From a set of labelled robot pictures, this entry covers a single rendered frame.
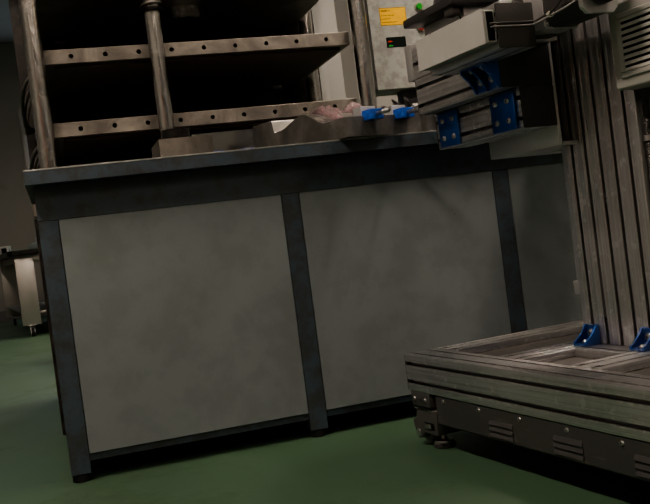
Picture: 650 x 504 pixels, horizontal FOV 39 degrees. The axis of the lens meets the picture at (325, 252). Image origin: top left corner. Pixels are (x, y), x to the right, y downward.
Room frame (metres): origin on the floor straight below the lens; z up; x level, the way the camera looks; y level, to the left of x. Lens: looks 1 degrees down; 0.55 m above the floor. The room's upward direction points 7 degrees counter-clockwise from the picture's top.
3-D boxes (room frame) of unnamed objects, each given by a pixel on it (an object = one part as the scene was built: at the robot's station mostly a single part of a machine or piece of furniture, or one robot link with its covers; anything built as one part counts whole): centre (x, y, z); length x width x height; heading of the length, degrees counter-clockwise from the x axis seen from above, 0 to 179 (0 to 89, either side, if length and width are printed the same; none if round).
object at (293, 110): (3.65, 0.44, 1.02); 1.10 x 0.74 x 0.05; 106
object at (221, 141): (3.54, 0.36, 0.87); 0.50 x 0.27 x 0.17; 16
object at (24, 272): (8.78, 2.64, 0.42); 2.34 x 0.88 x 0.85; 23
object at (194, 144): (2.68, 0.38, 0.84); 0.20 x 0.15 x 0.07; 16
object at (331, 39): (3.65, 0.44, 1.27); 1.10 x 0.74 x 0.05; 106
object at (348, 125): (2.74, -0.07, 0.86); 0.50 x 0.26 x 0.11; 33
